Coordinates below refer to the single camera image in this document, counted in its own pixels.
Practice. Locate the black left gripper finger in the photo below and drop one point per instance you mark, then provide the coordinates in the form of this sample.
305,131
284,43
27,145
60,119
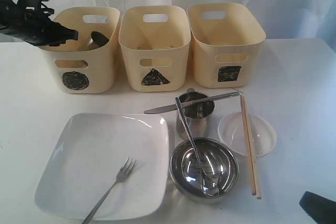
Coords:
65,34
98,35

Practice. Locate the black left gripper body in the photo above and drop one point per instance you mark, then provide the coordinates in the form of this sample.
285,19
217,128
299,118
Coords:
33,27

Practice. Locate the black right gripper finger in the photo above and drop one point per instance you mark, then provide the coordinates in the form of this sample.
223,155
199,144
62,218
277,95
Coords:
320,209

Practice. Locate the steel spoon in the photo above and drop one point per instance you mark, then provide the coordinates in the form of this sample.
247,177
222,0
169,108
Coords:
208,185

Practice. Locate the steel fork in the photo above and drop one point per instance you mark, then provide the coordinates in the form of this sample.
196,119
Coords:
122,175

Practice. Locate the steel cup front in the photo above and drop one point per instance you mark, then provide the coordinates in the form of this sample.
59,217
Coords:
93,44

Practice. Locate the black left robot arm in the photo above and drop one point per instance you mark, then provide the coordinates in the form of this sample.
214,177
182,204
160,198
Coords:
23,6

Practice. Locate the cream bin with circle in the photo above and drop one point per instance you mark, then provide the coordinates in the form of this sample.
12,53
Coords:
87,65

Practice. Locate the cream bin with triangle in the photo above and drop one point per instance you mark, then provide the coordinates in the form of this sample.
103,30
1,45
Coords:
155,43

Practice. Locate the white square plate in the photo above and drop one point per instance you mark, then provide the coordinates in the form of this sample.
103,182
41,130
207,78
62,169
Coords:
90,151

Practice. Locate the steel bowl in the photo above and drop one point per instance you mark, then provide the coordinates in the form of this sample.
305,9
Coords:
218,162

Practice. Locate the white round bowl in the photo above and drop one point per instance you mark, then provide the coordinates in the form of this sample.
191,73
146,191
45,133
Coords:
231,134

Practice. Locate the steel mug rear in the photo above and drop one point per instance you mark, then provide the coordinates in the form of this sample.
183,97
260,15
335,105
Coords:
197,115

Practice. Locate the cream bin with square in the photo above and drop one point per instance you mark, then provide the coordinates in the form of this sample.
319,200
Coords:
227,41

